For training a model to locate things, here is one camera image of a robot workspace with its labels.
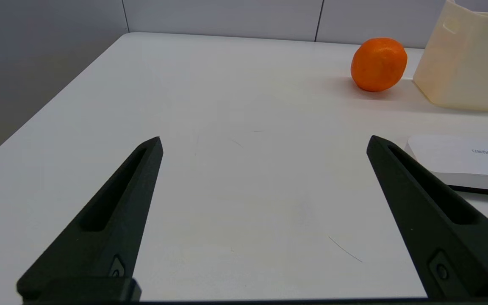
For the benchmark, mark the orange fruit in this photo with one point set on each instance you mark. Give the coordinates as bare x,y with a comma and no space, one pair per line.
378,65

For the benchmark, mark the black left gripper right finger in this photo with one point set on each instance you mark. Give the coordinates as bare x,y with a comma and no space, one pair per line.
426,228

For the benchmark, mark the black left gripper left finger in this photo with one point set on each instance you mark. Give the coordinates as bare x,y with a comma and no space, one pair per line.
108,228

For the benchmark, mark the cream plastic container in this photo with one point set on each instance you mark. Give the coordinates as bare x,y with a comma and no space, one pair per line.
468,72

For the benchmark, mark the white flat rounded box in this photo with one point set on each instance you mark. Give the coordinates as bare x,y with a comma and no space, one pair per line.
460,163

